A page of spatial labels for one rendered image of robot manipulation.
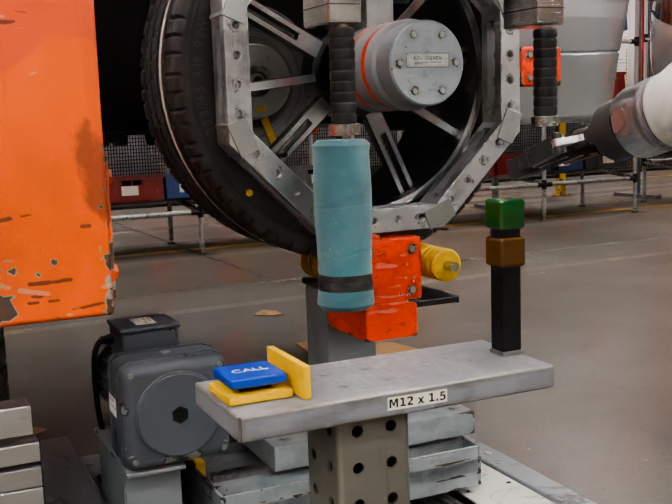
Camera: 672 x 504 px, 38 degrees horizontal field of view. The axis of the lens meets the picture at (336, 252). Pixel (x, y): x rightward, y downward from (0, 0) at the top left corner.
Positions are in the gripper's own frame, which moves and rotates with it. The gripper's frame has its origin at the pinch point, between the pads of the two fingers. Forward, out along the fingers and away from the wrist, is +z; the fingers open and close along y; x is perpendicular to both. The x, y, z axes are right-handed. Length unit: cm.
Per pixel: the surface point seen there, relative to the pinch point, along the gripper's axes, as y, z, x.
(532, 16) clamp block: -8.7, 2.8, -22.9
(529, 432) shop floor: -59, 85, 49
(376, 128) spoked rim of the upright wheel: -0.6, 38.0, -15.9
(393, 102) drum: 8.3, 18.0, -14.8
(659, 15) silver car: -245, 180, -96
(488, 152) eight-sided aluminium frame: -16.1, 28.0, -8.1
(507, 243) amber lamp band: 9.1, -3.7, 11.0
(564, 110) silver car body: -65, 60, -24
